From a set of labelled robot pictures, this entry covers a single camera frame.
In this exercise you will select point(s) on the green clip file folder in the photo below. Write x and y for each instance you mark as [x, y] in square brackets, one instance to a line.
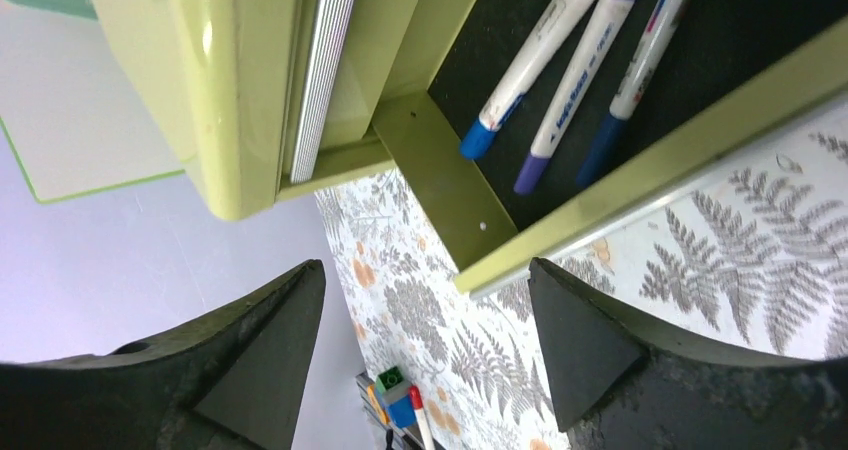
[99, 192]

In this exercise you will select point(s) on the yellow-green drawer cabinet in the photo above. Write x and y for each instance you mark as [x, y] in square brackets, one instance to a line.
[261, 100]

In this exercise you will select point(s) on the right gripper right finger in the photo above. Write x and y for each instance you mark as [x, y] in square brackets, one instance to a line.
[621, 378]

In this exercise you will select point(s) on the slim blue white pen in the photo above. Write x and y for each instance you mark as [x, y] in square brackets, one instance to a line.
[656, 36]

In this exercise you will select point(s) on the white red marker pen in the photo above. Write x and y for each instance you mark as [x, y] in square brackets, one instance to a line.
[421, 418]

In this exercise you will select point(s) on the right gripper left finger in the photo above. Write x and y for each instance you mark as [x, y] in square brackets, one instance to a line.
[233, 378]

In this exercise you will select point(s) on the blue block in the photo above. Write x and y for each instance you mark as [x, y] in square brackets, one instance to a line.
[399, 407]

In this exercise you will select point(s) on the floral table mat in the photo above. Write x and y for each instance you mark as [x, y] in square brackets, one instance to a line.
[754, 255]

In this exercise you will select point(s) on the white blue marker pen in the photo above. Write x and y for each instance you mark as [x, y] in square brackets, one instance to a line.
[604, 25]

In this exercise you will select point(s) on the green small block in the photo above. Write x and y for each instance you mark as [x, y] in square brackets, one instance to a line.
[390, 379]

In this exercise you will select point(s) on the white perforated board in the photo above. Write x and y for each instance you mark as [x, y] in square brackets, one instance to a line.
[71, 117]

